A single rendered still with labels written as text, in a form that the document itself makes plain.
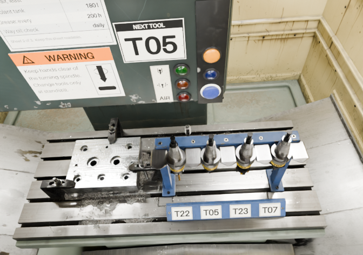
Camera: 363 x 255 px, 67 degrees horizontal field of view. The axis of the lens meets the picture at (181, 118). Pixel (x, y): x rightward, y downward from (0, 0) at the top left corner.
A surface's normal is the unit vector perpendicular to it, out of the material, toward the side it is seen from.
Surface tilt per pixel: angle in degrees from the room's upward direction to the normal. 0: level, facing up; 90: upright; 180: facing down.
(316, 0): 90
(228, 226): 0
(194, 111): 90
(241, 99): 0
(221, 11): 90
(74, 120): 0
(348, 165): 24
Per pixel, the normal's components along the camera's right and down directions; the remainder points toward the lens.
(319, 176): -0.47, -0.54
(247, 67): 0.02, 0.78
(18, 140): 0.35, -0.59
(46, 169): -0.07, -0.62
